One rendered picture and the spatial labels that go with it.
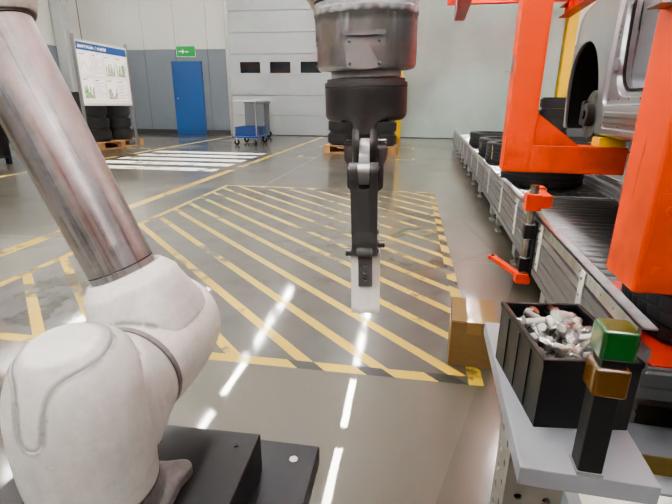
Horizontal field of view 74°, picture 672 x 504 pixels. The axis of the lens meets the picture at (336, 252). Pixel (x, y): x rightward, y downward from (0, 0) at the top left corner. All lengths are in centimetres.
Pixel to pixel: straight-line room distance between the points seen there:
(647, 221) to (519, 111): 194
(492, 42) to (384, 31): 1339
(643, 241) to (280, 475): 86
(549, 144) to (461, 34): 1080
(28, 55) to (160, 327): 40
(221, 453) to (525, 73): 264
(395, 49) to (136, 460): 54
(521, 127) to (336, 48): 263
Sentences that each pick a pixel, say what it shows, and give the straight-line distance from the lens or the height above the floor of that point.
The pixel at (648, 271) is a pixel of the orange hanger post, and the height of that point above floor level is 57.
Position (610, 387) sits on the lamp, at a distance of 65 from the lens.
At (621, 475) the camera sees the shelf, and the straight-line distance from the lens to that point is 75.
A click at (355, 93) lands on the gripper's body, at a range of 40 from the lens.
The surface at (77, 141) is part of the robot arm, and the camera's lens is 74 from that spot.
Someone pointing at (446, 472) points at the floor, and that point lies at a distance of 133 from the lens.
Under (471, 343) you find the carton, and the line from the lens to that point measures 171.
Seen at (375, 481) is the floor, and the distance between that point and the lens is 128.
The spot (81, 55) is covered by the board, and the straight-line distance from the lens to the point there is 912.
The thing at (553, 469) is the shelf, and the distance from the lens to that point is 72.
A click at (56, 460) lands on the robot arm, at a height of 53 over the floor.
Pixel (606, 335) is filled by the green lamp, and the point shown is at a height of 65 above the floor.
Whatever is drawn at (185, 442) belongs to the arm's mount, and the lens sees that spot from 84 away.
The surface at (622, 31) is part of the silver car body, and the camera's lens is 318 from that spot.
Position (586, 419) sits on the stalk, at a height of 53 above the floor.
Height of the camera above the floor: 90
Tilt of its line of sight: 18 degrees down
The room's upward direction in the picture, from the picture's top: straight up
